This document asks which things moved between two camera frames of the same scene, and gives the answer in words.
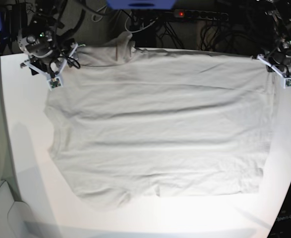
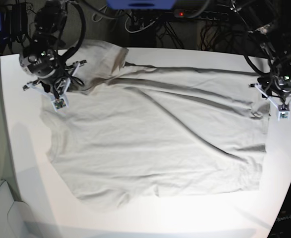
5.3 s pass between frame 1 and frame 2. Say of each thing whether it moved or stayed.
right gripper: moved
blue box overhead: stayed
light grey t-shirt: moved
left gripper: moved
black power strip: stayed
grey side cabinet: stayed
